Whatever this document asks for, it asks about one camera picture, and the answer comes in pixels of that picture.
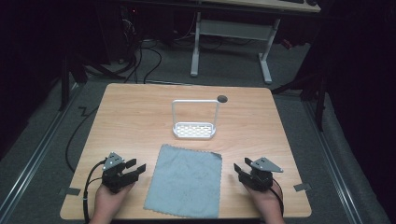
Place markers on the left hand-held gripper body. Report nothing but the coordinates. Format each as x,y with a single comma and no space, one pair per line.
115,174

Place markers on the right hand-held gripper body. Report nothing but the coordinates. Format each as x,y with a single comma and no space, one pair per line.
261,175

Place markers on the grey cloth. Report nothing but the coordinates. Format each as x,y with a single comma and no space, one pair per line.
186,181

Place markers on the white rack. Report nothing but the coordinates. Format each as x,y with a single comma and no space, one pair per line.
194,119

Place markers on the grey tape piece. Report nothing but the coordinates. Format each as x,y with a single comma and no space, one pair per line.
72,191
302,187

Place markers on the black metal stand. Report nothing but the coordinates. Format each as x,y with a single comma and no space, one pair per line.
311,87
73,71

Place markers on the white desk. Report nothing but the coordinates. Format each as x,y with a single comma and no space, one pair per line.
239,34

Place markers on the metal floor rail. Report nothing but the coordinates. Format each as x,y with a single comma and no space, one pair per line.
34,158
334,165

